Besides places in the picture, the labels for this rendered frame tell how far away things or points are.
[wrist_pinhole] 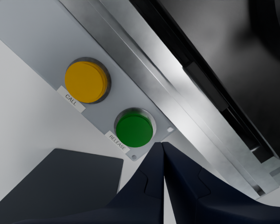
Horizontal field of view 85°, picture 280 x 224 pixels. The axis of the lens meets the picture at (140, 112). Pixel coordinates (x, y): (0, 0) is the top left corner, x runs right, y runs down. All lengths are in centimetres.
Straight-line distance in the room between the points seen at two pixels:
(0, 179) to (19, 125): 15
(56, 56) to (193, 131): 16
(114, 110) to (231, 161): 16
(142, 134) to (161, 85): 6
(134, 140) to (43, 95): 20
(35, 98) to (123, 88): 20
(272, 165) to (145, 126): 16
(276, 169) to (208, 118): 12
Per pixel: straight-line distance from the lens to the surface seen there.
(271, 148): 22
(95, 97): 16
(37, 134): 36
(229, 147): 21
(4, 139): 41
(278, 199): 48
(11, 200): 27
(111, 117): 17
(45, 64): 19
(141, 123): 16
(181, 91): 16
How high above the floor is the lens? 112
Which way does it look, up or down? 71 degrees down
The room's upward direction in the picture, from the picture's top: 175 degrees counter-clockwise
